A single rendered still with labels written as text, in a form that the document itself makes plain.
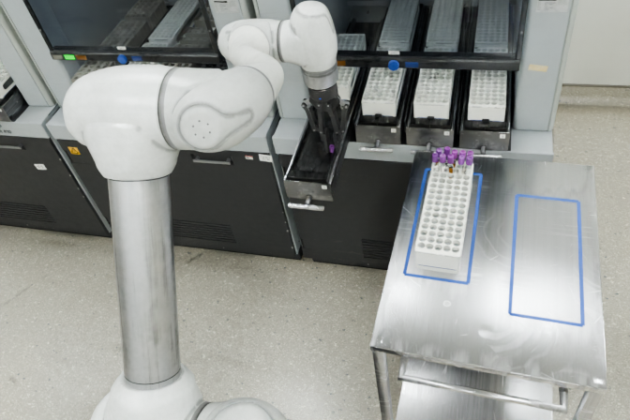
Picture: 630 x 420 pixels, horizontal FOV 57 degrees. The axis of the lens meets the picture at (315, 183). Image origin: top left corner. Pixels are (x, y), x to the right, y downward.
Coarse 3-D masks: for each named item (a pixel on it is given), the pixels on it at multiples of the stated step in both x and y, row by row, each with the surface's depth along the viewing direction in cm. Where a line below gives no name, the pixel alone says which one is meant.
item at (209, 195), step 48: (0, 0) 181; (240, 0) 160; (48, 48) 191; (240, 144) 189; (96, 192) 230; (192, 192) 214; (240, 192) 208; (192, 240) 238; (240, 240) 230; (288, 240) 222
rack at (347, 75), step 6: (342, 72) 181; (348, 72) 181; (354, 72) 189; (342, 78) 178; (348, 78) 178; (354, 78) 184; (342, 84) 176; (348, 84) 175; (342, 90) 176; (348, 90) 176; (342, 96) 178; (348, 96) 177
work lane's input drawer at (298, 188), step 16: (352, 96) 179; (352, 112) 176; (304, 128) 173; (304, 144) 168; (320, 144) 168; (304, 160) 164; (320, 160) 163; (336, 160) 162; (288, 176) 158; (304, 176) 157; (320, 176) 156; (336, 176) 161; (288, 192) 162; (304, 192) 160; (320, 192) 159; (304, 208) 158; (320, 208) 157
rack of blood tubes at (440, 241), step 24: (432, 168) 144; (456, 168) 142; (432, 192) 143; (456, 192) 138; (432, 216) 134; (456, 216) 132; (432, 240) 129; (456, 240) 127; (432, 264) 128; (456, 264) 126
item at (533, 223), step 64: (512, 192) 143; (576, 192) 140; (512, 256) 130; (576, 256) 127; (384, 320) 123; (448, 320) 121; (512, 320) 119; (576, 320) 117; (384, 384) 131; (448, 384) 115; (512, 384) 164; (576, 384) 108
